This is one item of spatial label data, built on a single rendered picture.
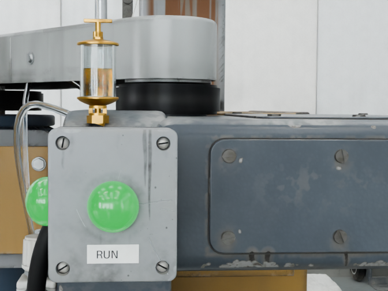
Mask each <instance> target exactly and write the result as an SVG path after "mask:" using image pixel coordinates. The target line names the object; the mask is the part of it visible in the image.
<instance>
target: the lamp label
mask: <svg viewBox="0 0 388 291"><path fill-rule="evenodd" d="M96 263H139V244H131V245H87V264H96Z"/></svg>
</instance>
